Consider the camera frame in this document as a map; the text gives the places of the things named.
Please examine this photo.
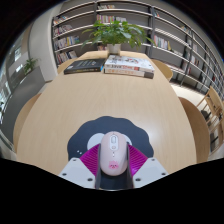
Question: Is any white illustrated book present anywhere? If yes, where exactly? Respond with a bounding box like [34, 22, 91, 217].
[104, 54, 156, 74]

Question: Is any green plant in white pot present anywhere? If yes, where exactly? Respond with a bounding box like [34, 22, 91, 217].
[81, 19, 156, 55]

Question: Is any pale pink computer mouse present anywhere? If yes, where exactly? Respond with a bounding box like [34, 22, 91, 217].
[98, 130, 129, 177]

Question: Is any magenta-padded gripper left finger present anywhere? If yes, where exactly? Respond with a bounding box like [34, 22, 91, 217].
[58, 143, 103, 190]

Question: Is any white book with red spine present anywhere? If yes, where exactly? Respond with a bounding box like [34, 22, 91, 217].
[103, 67, 155, 80]

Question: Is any black cartoon-eyed mouse pad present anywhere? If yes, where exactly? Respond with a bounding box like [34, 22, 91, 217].
[67, 115, 155, 191]

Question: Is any group of wooden frame chairs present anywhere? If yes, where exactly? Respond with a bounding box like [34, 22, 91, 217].
[195, 85, 224, 153]

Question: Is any black hardcover book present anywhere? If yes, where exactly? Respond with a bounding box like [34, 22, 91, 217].
[63, 58, 107, 75]

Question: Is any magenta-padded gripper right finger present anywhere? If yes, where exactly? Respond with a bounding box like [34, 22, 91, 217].
[125, 142, 169, 190]

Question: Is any grey bookshelf unit with books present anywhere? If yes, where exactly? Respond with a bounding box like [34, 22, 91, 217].
[51, 0, 224, 101]

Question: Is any leafy green potted plant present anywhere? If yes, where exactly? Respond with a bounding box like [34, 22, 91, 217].
[23, 58, 40, 75]

